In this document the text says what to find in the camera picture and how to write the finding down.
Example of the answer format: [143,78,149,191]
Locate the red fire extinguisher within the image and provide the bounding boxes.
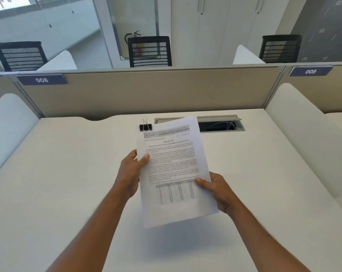
[124,30,143,56]

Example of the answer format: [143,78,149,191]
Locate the person's left hand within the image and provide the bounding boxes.
[114,149,150,200]

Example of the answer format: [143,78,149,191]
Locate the white storage cabinet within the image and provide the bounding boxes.
[171,0,287,66]

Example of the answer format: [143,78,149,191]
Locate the person's left forearm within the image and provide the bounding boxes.
[46,185,129,272]

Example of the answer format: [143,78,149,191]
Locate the black mesh office chair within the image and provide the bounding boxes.
[0,41,48,72]
[127,36,172,68]
[259,35,302,64]

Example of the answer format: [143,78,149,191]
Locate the person's right hand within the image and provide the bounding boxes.
[194,172,237,216]

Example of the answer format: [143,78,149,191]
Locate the beige desk partition panel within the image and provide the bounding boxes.
[277,63,342,114]
[11,66,286,121]

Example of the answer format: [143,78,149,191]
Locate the glass partition door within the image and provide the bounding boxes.
[92,0,160,68]

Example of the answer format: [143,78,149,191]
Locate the grey cable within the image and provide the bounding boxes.
[206,122,240,131]

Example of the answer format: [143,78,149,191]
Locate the blue desk number label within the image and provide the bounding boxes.
[16,75,68,86]
[288,66,334,77]

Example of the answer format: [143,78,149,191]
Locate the grey desk cable tray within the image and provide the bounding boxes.
[154,116,246,133]

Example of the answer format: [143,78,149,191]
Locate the white side divider panel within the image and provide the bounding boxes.
[265,83,342,199]
[0,93,40,181]
[36,50,78,71]
[233,44,266,65]

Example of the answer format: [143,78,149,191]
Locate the printed white paper sheets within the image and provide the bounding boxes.
[136,116,219,229]

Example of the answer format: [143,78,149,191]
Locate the person's right forearm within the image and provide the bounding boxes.
[225,200,312,272]

